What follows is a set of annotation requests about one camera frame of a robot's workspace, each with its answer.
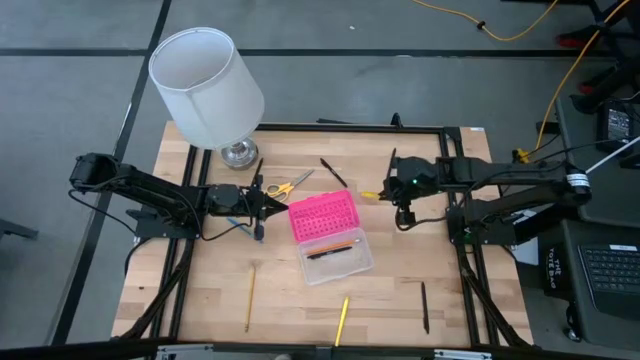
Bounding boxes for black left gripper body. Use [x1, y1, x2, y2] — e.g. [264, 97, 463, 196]
[239, 157, 267, 243]

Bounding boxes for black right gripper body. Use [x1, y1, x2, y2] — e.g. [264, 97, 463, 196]
[383, 147, 439, 225]

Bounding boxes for yellow grey handled scissors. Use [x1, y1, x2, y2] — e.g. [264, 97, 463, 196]
[264, 168, 316, 203]

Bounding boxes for black pen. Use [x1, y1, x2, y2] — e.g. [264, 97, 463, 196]
[420, 281, 431, 335]
[305, 244, 354, 260]
[319, 157, 349, 189]

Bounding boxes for orange pencil red eraser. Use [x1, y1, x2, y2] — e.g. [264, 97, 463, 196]
[304, 238, 361, 255]

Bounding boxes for yellow pencil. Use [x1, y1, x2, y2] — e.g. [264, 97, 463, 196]
[243, 264, 257, 334]

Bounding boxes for clear pencil box pink lid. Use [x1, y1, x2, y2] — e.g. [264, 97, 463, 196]
[287, 188, 375, 287]

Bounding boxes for blue pen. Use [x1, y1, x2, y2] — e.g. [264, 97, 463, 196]
[225, 216, 265, 244]

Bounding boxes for white shade silver table lamp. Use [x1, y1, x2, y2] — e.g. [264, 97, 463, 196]
[148, 26, 266, 171]

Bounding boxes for yellow pen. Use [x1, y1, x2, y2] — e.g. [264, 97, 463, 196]
[333, 296, 351, 348]

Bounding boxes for white paper sheet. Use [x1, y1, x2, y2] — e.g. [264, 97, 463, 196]
[512, 239, 539, 266]

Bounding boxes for black tote bag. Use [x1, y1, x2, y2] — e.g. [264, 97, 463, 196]
[542, 243, 572, 301]

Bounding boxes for black side table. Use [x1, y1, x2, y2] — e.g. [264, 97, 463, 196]
[554, 94, 640, 351]

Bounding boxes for black stand red feet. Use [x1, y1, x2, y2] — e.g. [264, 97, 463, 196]
[555, 0, 640, 114]

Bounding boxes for black laptop keyboard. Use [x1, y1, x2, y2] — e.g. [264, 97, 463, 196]
[577, 243, 640, 321]

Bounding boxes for grey furniture leg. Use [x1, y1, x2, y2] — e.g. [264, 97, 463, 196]
[0, 218, 40, 241]

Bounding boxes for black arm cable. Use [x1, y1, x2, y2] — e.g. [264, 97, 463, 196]
[394, 199, 451, 232]
[192, 187, 254, 243]
[67, 174, 139, 239]

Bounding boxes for black aluminium table frame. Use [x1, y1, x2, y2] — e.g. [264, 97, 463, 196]
[112, 121, 534, 351]

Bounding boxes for yellow extension cable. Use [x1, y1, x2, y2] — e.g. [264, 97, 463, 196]
[410, 0, 560, 43]
[513, 0, 634, 165]

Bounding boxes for white cable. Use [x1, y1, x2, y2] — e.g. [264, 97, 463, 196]
[584, 134, 640, 175]

